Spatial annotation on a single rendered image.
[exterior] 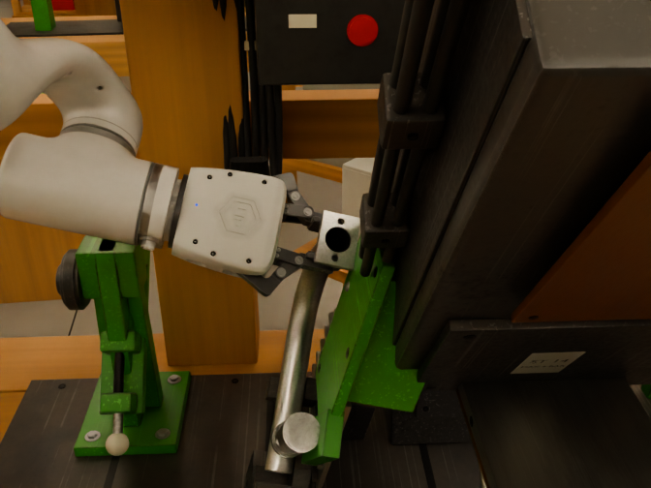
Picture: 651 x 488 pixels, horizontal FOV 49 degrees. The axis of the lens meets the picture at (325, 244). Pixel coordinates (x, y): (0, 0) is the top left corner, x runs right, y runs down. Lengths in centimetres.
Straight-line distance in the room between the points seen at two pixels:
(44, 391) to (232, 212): 52
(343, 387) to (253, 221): 18
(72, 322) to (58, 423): 188
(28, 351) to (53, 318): 174
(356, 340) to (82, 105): 35
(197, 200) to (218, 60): 27
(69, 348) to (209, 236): 58
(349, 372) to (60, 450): 48
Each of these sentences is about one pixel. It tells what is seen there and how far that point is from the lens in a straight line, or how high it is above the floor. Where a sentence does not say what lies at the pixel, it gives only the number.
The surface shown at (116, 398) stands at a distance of 92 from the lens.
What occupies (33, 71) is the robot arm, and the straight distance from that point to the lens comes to 62.
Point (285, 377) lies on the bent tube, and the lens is 81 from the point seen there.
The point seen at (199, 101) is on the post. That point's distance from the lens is 94.
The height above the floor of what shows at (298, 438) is 108.
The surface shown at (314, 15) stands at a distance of 80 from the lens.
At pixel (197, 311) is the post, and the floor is 98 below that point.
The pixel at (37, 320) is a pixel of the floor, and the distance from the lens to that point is 299.
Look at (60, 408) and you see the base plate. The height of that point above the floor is 90.
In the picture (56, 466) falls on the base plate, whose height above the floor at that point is 90.
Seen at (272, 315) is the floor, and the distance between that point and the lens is 281.
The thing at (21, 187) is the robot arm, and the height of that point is 131.
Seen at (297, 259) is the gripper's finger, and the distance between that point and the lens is 71.
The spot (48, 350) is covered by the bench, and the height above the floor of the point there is 88.
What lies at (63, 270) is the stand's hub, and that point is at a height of 115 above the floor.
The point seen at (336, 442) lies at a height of 109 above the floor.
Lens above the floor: 157
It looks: 28 degrees down
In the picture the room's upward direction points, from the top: straight up
